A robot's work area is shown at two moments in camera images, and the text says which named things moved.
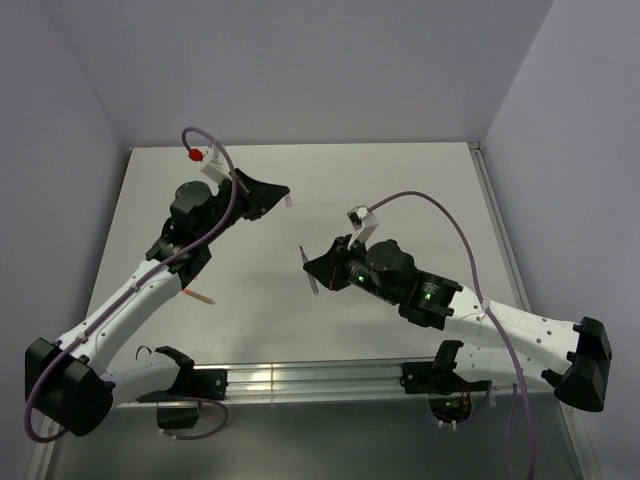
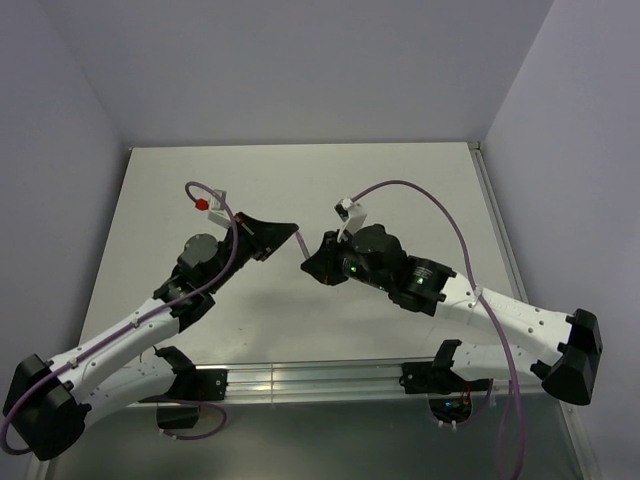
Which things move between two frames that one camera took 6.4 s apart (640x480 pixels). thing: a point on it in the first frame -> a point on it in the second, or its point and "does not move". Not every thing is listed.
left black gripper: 259,196 -> 263,237
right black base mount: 450,395 does not move
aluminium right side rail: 516,281 does not move
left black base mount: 191,385 does not move
